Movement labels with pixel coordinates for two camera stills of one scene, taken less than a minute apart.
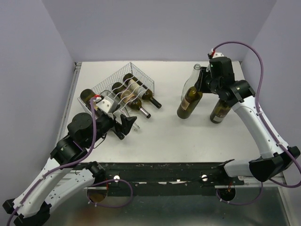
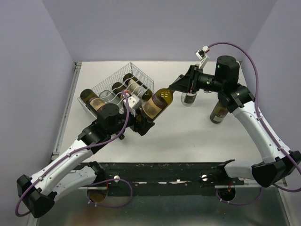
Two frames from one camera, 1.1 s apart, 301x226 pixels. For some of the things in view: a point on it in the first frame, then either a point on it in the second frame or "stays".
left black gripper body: (103, 125) → (135, 125)
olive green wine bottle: (188, 103) → (157, 103)
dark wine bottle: (144, 92) stays
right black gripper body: (205, 83) → (195, 81)
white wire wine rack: (124, 87) stays
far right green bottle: (220, 111) stays
